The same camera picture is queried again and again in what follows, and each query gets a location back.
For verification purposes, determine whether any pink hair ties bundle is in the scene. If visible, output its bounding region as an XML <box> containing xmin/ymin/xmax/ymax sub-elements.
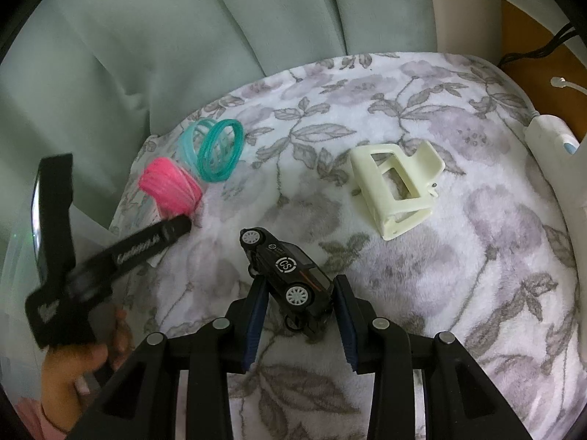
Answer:
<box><xmin>139</xmin><ymin>157</ymin><xmax>203</xmax><ymax>217</ymax></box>

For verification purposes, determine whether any cream hair claw clip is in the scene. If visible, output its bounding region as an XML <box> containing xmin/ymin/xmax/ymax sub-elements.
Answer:
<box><xmin>350</xmin><ymin>141</ymin><xmax>446</xmax><ymax>240</ymax></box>

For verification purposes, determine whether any white cable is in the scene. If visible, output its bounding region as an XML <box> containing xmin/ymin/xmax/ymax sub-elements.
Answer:
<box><xmin>550</xmin><ymin>76</ymin><xmax>587</xmax><ymax>102</ymax></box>

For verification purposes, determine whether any pale green curtain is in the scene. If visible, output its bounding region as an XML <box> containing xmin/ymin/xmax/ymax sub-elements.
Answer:
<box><xmin>0</xmin><ymin>0</ymin><xmax>434</xmax><ymax>248</ymax></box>

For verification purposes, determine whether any black cable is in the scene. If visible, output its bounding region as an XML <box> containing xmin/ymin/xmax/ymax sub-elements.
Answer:
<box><xmin>497</xmin><ymin>23</ymin><xmax>579</xmax><ymax>67</ymax></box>

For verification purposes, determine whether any black toy car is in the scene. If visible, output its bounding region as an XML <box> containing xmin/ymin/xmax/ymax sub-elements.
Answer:
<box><xmin>239</xmin><ymin>227</ymin><xmax>333</xmax><ymax>335</ymax></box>

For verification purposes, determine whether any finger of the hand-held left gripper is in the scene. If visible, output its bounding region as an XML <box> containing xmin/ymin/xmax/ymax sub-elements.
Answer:
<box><xmin>110</xmin><ymin>214</ymin><xmax>192</xmax><ymax>280</ymax></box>

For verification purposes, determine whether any clear plastic container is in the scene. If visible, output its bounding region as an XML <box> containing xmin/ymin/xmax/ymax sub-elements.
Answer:
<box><xmin>7</xmin><ymin>192</ymin><xmax>161</xmax><ymax>377</ymax></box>

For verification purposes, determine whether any person's left hand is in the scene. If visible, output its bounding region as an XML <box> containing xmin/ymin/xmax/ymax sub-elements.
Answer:
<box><xmin>40</xmin><ymin>309</ymin><xmax>134</xmax><ymax>432</ymax></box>

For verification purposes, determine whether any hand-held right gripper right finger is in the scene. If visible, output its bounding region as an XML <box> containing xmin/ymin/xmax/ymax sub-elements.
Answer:
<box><xmin>334</xmin><ymin>275</ymin><xmax>526</xmax><ymax>440</ymax></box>

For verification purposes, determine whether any floral fleece blanket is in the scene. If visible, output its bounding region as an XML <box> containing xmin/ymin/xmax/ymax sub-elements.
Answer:
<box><xmin>110</xmin><ymin>52</ymin><xmax>581</xmax><ymax>440</ymax></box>

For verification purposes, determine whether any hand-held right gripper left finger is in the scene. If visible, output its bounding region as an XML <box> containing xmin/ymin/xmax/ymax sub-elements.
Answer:
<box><xmin>69</xmin><ymin>277</ymin><xmax>269</xmax><ymax>440</ymax></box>

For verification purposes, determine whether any white device with blue button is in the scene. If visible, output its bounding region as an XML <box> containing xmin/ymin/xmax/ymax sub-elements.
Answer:
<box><xmin>524</xmin><ymin>114</ymin><xmax>581</xmax><ymax>221</ymax></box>

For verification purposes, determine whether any teal hair ties bundle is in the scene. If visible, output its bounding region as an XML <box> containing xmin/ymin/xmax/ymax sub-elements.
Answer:
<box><xmin>178</xmin><ymin>118</ymin><xmax>245</xmax><ymax>183</ymax></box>

